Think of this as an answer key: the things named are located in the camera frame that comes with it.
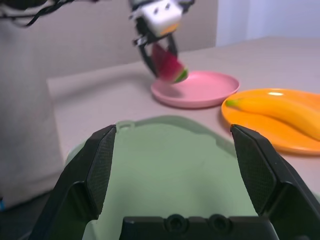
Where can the pink plastic plate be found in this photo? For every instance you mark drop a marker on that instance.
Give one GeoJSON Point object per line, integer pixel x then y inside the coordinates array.
{"type": "Point", "coordinates": [205, 87]}

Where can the red toy watermelon slice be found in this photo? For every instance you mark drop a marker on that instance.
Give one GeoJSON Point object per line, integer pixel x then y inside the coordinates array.
{"type": "Point", "coordinates": [170, 65]}

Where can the green cutting board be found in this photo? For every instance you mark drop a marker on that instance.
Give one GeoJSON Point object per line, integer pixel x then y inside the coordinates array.
{"type": "Point", "coordinates": [170, 170]}

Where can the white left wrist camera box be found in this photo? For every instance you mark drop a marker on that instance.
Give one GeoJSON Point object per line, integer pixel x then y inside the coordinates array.
{"type": "Point", "coordinates": [162, 15]}

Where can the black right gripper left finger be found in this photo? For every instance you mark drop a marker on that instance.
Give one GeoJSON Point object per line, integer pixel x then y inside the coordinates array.
{"type": "Point", "coordinates": [82, 180]}

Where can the yellow toy banana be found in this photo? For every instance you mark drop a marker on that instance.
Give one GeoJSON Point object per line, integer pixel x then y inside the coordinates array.
{"type": "Point", "coordinates": [280, 110]}

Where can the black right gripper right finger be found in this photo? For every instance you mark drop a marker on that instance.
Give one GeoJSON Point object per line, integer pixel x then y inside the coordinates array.
{"type": "Point", "coordinates": [265, 175]}

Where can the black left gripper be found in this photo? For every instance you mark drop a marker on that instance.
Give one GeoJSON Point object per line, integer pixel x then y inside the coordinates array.
{"type": "Point", "coordinates": [143, 30]}

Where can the yellow plastic plate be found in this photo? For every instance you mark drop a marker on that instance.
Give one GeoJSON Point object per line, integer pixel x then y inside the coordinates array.
{"type": "Point", "coordinates": [250, 125]}

